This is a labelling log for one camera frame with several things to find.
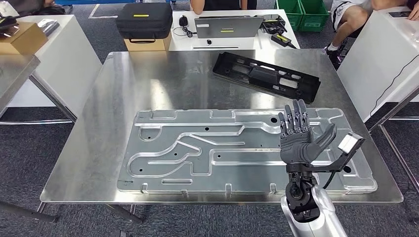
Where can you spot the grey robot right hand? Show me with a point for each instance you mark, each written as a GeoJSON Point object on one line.
{"type": "Point", "coordinates": [298, 147]}

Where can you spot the black plastic plate frame part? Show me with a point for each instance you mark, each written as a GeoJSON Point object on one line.
{"type": "Point", "coordinates": [229, 70]}

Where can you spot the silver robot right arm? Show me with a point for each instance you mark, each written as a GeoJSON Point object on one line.
{"type": "Point", "coordinates": [322, 216]}

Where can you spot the stainless steel workbench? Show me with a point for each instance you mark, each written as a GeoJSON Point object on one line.
{"type": "Point", "coordinates": [108, 130]}

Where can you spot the stamped aluminium sheet panel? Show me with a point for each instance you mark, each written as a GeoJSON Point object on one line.
{"type": "Point", "coordinates": [229, 157]}

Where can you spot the black power adapter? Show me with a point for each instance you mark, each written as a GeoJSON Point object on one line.
{"type": "Point", "coordinates": [281, 40]}

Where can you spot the white table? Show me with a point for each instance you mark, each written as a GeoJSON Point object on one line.
{"type": "Point", "coordinates": [65, 65]}
{"type": "Point", "coordinates": [370, 59]}
{"type": "Point", "coordinates": [248, 42]}

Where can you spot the green plastic crate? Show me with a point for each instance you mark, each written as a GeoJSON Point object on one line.
{"type": "Point", "coordinates": [289, 9]}
{"type": "Point", "coordinates": [312, 14]}

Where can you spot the grey laptop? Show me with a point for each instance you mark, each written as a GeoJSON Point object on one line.
{"type": "Point", "coordinates": [226, 27]}

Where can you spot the person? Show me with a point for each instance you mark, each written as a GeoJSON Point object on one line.
{"type": "Point", "coordinates": [32, 6]}
{"type": "Point", "coordinates": [350, 16]}
{"type": "Point", "coordinates": [222, 4]}

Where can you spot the black smartphone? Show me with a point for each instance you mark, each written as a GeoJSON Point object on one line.
{"type": "Point", "coordinates": [399, 14]}

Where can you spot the black computer mouse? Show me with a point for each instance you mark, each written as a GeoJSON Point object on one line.
{"type": "Point", "coordinates": [183, 20]}

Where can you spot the black hard carry case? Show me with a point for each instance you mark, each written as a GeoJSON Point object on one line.
{"type": "Point", "coordinates": [144, 21]}

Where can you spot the silver flat device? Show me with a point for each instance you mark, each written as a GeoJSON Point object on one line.
{"type": "Point", "coordinates": [48, 27]}

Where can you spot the stainless steel side table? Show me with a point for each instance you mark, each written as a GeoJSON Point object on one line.
{"type": "Point", "coordinates": [16, 72]}

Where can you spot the flat brown cardboard box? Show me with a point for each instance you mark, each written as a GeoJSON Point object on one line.
{"type": "Point", "coordinates": [23, 39]}

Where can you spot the black device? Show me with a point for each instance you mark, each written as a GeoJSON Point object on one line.
{"type": "Point", "coordinates": [7, 23]}

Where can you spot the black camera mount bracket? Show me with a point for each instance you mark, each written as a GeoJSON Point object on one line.
{"type": "Point", "coordinates": [340, 163]}

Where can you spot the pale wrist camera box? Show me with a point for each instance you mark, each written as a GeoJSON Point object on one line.
{"type": "Point", "coordinates": [347, 143]}

